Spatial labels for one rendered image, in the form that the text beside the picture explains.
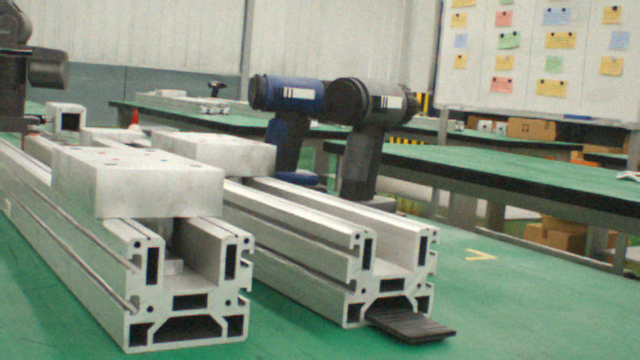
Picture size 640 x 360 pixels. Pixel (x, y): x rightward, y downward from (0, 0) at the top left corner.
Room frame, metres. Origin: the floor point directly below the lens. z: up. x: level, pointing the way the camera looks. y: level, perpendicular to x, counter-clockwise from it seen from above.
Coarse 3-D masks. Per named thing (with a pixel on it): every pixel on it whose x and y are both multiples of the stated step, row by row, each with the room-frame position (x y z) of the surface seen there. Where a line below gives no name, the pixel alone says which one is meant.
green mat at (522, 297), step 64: (0, 256) 0.72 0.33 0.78; (448, 256) 0.93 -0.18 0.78; (512, 256) 0.97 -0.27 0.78; (0, 320) 0.53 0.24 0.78; (64, 320) 0.55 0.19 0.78; (256, 320) 0.60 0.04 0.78; (320, 320) 0.61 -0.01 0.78; (448, 320) 0.65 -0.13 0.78; (512, 320) 0.66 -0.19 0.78; (576, 320) 0.68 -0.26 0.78
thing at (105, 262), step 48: (0, 144) 1.02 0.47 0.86; (48, 144) 1.08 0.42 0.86; (0, 192) 0.97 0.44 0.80; (48, 192) 0.71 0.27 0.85; (48, 240) 0.70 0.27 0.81; (96, 240) 0.59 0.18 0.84; (144, 240) 0.50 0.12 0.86; (192, 240) 0.58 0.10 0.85; (240, 240) 0.54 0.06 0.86; (96, 288) 0.55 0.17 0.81; (144, 288) 0.50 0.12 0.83; (192, 288) 0.52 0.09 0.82; (144, 336) 0.51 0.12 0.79; (192, 336) 0.53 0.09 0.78; (240, 336) 0.54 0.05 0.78
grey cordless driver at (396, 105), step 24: (336, 96) 0.87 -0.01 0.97; (360, 96) 0.86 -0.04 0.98; (384, 96) 0.89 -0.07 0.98; (408, 96) 0.95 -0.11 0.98; (336, 120) 0.88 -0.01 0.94; (360, 120) 0.88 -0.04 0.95; (384, 120) 0.91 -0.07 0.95; (408, 120) 0.96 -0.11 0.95; (360, 144) 0.89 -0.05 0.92; (360, 168) 0.89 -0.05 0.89; (360, 192) 0.89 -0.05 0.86
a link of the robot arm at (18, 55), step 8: (0, 56) 1.21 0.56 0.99; (8, 56) 1.21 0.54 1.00; (16, 56) 1.22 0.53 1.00; (24, 56) 1.22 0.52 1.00; (0, 64) 1.21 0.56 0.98; (8, 64) 1.21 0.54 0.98; (16, 64) 1.21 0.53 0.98; (24, 64) 1.23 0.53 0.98; (0, 72) 1.21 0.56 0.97; (8, 72) 1.21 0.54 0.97; (16, 72) 1.21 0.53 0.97; (24, 72) 1.23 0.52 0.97; (0, 80) 1.21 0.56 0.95; (8, 80) 1.21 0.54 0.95; (16, 80) 1.22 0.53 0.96; (24, 80) 1.23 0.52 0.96; (8, 88) 1.22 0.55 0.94
